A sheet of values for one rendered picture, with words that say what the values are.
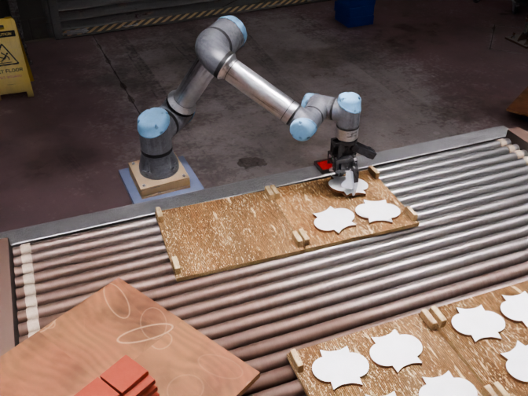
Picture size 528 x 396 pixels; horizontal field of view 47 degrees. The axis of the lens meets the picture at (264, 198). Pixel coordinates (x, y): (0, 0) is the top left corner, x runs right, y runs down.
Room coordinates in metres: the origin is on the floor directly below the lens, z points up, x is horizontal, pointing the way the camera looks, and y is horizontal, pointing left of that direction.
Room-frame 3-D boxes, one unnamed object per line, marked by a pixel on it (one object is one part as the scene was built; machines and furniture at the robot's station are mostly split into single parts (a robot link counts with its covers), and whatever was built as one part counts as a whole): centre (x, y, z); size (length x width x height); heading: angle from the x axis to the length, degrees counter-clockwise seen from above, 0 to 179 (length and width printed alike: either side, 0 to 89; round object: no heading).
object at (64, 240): (1.82, -0.11, 0.90); 1.95 x 0.05 x 0.05; 111
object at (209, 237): (1.55, 0.12, 0.93); 0.41 x 0.35 x 0.02; 109
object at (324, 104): (1.79, -0.18, 1.25); 0.11 x 0.11 x 0.08; 66
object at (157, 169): (1.94, 0.40, 0.97); 0.15 x 0.15 x 0.10
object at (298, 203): (1.68, -0.27, 0.93); 0.41 x 0.35 x 0.02; 109
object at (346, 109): (1.77, -0.27, 1.25); 0.09 x 0.08 x 0.11; 66
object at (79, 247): (1.77, -0.13, 0.90); 1.95 x 0.05 x 0.05; 111
